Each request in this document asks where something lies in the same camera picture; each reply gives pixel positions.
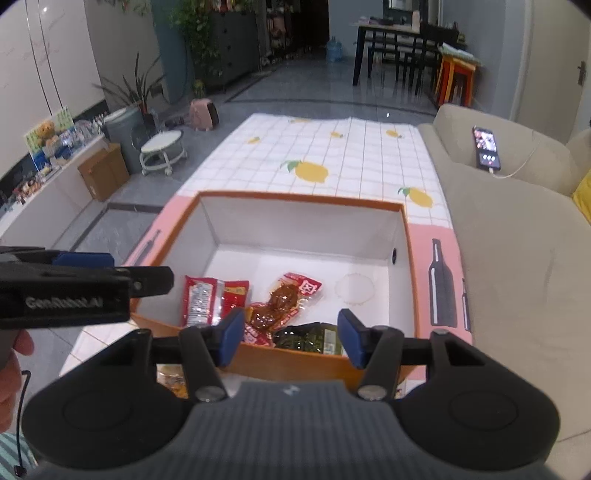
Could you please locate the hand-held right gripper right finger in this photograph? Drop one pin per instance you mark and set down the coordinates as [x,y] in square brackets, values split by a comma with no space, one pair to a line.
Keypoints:
[348,339]

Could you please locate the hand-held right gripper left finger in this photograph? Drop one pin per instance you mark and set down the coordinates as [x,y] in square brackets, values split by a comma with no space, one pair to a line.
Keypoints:
[233,337]

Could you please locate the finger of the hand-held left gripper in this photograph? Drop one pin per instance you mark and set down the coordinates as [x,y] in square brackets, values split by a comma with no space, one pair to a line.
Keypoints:
[152,279]
[83,259]

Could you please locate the orange cardboard box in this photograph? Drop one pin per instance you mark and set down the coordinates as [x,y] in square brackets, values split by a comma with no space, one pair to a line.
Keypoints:
[300,221]

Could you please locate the person's left hand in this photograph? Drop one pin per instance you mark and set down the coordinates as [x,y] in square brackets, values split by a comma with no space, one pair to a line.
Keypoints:
[9,392]

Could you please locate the dark green snack packet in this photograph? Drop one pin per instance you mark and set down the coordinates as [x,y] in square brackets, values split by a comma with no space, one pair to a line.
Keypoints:
[304,339]

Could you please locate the red snack packet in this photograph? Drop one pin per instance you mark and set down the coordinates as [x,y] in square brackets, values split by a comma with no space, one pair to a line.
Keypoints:
[203,300]

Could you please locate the brown meat snack packet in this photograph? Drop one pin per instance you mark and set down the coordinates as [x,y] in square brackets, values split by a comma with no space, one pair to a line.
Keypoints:
[281,297]

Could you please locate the white low cabinet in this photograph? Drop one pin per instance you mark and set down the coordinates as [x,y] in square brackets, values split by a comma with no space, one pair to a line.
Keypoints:
[46,207]

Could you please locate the orange snack packet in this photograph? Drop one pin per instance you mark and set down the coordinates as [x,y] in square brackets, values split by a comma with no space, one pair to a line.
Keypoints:
[171,381]

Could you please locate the brown cardboard carton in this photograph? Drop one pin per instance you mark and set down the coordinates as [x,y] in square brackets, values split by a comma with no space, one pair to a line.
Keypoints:
[104,170]

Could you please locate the grey round bin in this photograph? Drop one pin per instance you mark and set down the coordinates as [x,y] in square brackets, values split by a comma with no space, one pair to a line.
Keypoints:
[122,134]

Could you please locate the teddy bear picture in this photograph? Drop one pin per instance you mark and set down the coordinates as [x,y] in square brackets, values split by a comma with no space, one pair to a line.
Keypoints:
[46,131]

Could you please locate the white round stool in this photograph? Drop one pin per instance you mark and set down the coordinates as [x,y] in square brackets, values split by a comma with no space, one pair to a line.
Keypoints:
[161,141]

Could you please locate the striped clothing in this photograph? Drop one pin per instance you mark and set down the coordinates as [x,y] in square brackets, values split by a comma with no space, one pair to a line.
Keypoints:
[11,457]

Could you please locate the potted leafy plant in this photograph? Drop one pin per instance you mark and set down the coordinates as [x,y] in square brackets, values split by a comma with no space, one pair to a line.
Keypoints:
[138,87]

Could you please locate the beige sofa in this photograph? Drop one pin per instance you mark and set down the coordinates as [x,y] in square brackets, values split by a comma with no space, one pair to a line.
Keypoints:
[508,254]

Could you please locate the lemon printed tablecloth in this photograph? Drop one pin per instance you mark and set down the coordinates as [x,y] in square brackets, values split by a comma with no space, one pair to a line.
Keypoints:
[323,147]

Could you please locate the smartphone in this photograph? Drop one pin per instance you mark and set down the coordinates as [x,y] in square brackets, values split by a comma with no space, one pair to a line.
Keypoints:
[485,147]

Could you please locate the tall bamboo plant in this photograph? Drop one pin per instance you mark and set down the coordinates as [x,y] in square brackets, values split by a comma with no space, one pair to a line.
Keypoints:
[194,37]

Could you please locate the dark drawer cabinet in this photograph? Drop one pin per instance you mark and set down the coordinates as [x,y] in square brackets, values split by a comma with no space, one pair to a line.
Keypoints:
[233,46]

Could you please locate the yellow cushion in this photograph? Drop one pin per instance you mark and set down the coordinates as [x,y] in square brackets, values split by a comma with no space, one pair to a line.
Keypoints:
[584,191]

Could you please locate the orange stacked stools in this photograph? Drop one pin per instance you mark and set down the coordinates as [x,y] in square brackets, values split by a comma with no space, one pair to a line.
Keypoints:
[455,74]

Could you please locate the blue water jug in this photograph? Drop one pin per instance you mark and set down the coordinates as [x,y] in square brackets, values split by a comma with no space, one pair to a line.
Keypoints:
[334,50]

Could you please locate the dark dining chair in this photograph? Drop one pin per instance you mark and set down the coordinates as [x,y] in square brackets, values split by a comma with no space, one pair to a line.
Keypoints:
[431,37]

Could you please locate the dark dining table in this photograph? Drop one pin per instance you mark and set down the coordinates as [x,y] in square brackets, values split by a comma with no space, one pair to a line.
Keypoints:
[392,28]

